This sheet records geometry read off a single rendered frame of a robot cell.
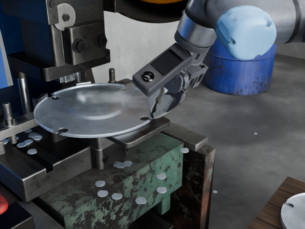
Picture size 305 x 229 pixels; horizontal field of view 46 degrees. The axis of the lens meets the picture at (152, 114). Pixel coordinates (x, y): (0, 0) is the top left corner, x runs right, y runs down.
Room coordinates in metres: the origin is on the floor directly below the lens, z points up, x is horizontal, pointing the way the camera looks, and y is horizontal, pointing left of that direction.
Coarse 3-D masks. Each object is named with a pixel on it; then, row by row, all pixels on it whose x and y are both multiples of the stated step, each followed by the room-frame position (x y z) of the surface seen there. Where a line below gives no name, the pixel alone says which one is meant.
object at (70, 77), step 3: (69, 75) 0.84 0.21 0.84; (72, 75) 0.84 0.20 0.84; (75, 75) 0.86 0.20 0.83; (60, 78) 0.83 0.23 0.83; (63, 78) 0.84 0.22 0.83; (66, 78) 0.83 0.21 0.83; (69, 78) 0.84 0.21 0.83; (72, 78) 0.84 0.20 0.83; (57, 81) 0.84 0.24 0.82; (60, 81) 0.83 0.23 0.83; (63, 81) 0.83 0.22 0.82; (66, 81) 0.83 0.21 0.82
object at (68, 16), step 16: (64, 0) 0.78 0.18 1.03; (80, 0) 0.81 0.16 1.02; (96, 0) 0.84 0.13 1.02; (64, 16) 0.75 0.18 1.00; (80, 16) 0.80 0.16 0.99; (96, 16) 0.84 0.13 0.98; (32, 32) 0.79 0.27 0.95; (48, 32) 0.75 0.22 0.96; (64, 32) 0.75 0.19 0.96; (80, 32) 0.76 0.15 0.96; (96, 32) 0.80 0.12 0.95; (32, 48) 0.80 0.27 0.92; (48, 48) 0.76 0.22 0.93; (64, 48) 0.76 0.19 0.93; (80, 48) 0.74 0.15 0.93; (96, 48) 0.79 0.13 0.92; (48, 64) 0.76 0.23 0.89; (64, 64) 0.76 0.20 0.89
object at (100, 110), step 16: (64, 96) 0.84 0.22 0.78; (80, 96) 0.84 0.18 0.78; (96, 96) 0.82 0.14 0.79; (112, 96) 0.84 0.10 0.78; (128, 96) 0.84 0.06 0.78; (144, 96) 0.84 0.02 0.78; (48, 112) 0.74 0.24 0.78; (64, 112) 0.74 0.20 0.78; (80, 112) 0.73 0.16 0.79; (96, 112) 0.73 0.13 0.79; (112, 112) 0.73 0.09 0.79; (128, 112) 0.74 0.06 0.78; (144, 112) 0.74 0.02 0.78; (48, 128) 0.66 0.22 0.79; (64, 128) 0.67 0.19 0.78; (80, 128) 0.67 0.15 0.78; (96, 128) 0.67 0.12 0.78; (112, 128) 0.67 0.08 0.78; (128, 128) 0.67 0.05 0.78
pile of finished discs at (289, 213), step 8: (288, 200) 0.93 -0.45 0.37; (296, 200) 0.93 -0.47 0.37; (304, 200) 0.93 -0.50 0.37; (288, 208) 0.89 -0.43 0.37; (296, 208) 0.89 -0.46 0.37; (304, 208) 0.89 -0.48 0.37; (280, 216) 0.86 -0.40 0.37; (288, 216) 0.86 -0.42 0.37; (296, 216) 0.86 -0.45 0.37; (304, 216) 0.86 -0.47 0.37; (288, 224) 0.82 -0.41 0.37; (296, 224) 0.82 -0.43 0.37; (304, 224) 0.82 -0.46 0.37
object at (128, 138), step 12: (156, 120) 0.71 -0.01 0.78; (168, 120) 0.71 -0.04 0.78; (132, 132) 0.65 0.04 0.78; (144, 132) 0.65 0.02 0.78; (156, 132) 0.67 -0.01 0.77; (96, 144) 0.70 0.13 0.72; (108, 144) 0.72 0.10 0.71; (120, 144) 0.62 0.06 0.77; (132, 144) 0.61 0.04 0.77; (96, 156) 0.71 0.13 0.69; (108, 156) 0.72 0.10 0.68; (120, 156) 0.75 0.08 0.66; (96, 168) 0.71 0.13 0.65
